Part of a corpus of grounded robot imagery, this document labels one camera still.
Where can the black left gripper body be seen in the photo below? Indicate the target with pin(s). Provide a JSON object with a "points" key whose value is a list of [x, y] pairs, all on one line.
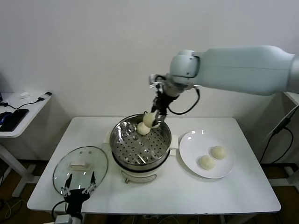
{"points": [[76, 198]]}

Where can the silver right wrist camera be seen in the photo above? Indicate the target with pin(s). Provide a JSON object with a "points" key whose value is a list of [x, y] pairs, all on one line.
{"points": [[156, 80]]}

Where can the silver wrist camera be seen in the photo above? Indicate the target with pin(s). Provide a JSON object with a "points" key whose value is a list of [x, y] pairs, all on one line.
{"points": [[63, 219], [156, 80]]}

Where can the blue computer mouse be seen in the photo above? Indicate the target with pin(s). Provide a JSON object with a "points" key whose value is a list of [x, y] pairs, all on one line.
{"points": [[5, 117]]}

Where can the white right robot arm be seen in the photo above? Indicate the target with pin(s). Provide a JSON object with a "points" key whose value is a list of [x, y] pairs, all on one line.
{"points": [[233, 67]]}

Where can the black smartphone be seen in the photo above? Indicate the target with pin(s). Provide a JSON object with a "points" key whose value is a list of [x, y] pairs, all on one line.
{"points": [[17, 119]]}

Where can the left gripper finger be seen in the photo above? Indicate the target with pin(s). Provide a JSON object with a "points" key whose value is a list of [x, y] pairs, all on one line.
{"points": [[69, 180], [93, 180]]}

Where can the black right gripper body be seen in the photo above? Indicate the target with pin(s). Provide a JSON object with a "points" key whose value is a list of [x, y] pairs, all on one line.
{"points": [[163, 102]]}

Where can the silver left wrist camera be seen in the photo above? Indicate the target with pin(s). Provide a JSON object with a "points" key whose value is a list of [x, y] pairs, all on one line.
{"points": [[63, 219]]}

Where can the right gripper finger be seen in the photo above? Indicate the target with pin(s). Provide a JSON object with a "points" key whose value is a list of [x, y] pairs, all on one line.
{"points": [[161, 120], [154, 108]]}

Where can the white round plate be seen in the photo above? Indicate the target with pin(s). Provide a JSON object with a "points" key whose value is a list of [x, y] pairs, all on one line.
{"points": [[187, 154]]}

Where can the small white object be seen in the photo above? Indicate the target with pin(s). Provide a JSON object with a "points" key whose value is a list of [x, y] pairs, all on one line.
{"points": [[25, 95]]}

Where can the stainless steel steamer basket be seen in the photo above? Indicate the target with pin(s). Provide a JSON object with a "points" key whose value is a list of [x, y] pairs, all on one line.
{"points": [[130, 149]]}

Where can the white side desk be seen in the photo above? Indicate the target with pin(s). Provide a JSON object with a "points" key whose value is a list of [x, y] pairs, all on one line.
{"points": [[294, 100], [35, 109]]}

